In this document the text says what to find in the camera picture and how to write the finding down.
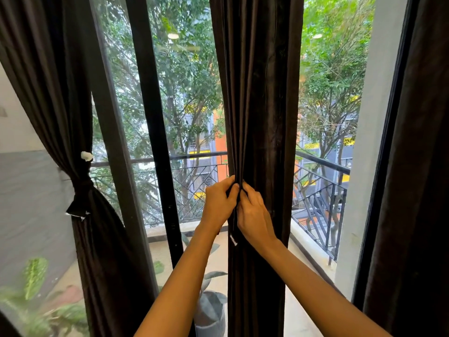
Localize person's right hand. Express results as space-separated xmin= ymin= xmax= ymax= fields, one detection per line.
xmin=237 ymin=182 xmax=278 ymax=247

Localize person's left hand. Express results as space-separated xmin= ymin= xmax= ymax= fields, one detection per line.
xmin=200 ymin=175 xmax=240 ymax=232

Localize dark brown curtain tie strap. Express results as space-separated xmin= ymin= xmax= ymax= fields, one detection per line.
xmin=230 ymin=180 xmax=248 ymax=247

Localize person's left forearm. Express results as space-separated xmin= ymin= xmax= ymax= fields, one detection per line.
xmin=134 ymin=223 xmax=221 ymax=337

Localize person's right forearm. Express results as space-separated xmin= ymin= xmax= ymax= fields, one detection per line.
xmin=260 ymin=238 xmax=391 ymax=337

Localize orange and grey building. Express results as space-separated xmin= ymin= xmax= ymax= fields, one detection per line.
xmin=182 ymin=102 xmax=360 ymax=207

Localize black balcony railing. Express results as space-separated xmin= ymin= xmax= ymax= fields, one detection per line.
xmin=91 ymin=150 xmax=351 ymax=262

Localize green leafy potted plant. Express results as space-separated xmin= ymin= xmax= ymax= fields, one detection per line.
xmin=153 ymin=233 xmax=228 ymax=313

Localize green trees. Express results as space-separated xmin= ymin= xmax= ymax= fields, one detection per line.
xmin=92 ymin=0 xmax=376 ymax=225

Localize grey plant pot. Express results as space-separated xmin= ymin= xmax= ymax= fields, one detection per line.
xmin=194 ymin=290 xmax=228 ymax=337

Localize dark brown curtain tieback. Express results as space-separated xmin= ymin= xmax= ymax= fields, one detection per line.
xmin=65 ymin=177 xmax=94 ymax=219

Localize dark brown edge curtain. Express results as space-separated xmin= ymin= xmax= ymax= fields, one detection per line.
xmin=352 ymin=0 xmax=449 ymax=337

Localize dark brown tied curtain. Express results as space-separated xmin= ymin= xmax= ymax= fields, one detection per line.
xmin=0 ymin=0 xmax=159 ymax=337

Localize green variegated plant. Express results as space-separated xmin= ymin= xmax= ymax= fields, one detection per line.
xmin=0 ymin=257 xmax=90 ymax=337

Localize black window frame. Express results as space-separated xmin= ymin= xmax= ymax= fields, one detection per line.
xmin=124 ymin=0 xmax=197 ymax=337

